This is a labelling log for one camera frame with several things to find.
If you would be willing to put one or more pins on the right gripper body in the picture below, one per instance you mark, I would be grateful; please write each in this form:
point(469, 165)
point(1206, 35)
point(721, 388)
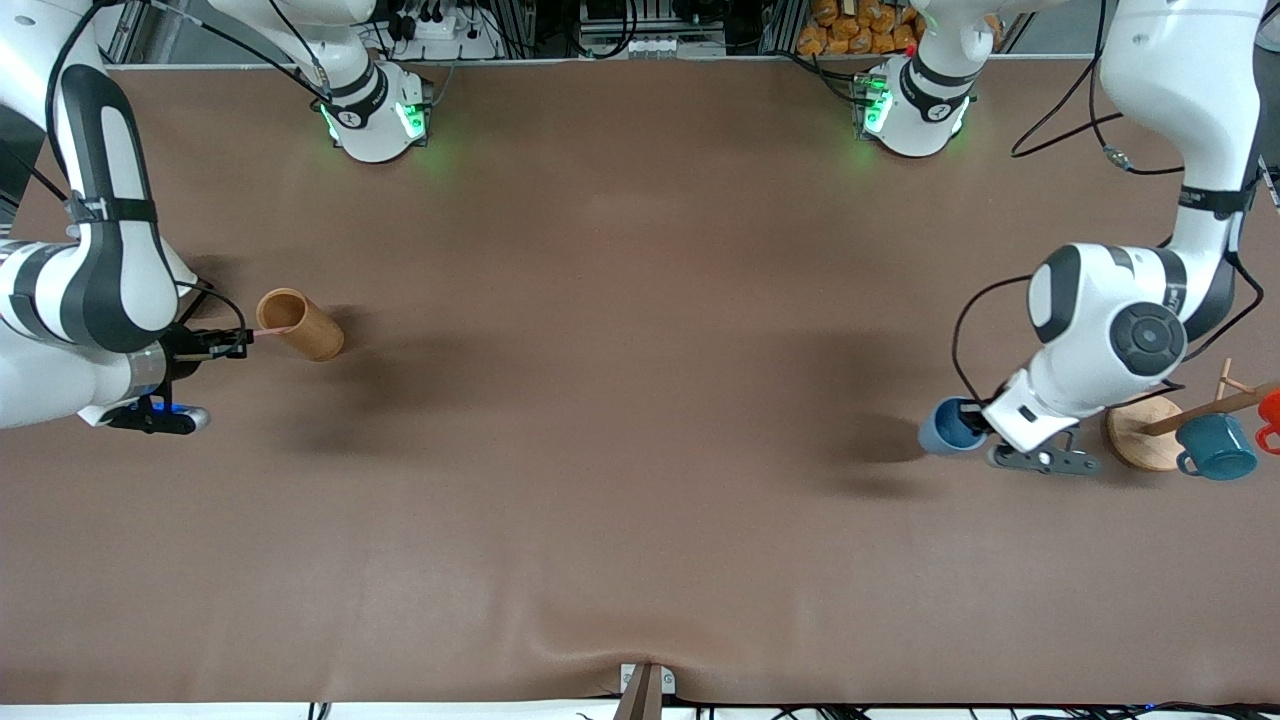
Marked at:
point(187, 347)

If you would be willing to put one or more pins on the light blue plastic cup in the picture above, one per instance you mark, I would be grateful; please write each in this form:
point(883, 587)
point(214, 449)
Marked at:
point(940, 430)

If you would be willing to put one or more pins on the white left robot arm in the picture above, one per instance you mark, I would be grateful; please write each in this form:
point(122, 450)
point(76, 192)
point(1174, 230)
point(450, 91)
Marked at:
point(1100, 330)

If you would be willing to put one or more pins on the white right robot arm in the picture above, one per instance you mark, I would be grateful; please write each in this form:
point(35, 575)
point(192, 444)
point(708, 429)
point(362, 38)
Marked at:
point(100, 290)

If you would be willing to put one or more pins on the brown wooden chopstick holder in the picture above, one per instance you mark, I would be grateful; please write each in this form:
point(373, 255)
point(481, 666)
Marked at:
point(305, 330)

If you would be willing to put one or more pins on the white paper cup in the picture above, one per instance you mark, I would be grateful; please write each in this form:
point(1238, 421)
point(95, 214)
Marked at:
point(185, 272)

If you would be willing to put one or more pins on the wooden mug tree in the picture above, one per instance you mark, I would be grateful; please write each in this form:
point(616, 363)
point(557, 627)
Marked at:
point(1140, 440)

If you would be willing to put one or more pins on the teal enamel mug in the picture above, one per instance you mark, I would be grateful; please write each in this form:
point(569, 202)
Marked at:
point(1215, 448)

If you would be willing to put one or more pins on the orange red mug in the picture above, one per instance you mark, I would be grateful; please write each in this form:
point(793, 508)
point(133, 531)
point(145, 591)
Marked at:
point(1270, 415)

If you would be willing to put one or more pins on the brown table cover mat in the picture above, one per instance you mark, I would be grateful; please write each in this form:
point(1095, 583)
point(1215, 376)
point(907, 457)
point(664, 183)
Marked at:
point(640, 400)

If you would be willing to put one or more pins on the white power strip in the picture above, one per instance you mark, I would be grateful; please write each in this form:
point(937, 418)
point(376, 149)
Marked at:
point(450, 35)

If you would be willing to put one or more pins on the orange snack bag pile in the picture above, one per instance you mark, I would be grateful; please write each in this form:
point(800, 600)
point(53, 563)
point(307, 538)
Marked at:
point(860, 25)

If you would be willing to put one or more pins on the metal table clamp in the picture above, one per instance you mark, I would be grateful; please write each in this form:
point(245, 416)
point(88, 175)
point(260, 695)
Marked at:
point(645, 690)

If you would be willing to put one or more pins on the white connector block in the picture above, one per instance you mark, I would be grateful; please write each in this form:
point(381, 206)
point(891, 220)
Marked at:
point(655, 46)

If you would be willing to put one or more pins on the aluminium frame post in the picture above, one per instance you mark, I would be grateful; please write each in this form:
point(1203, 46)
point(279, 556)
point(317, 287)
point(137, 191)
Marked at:
point(125, 40)

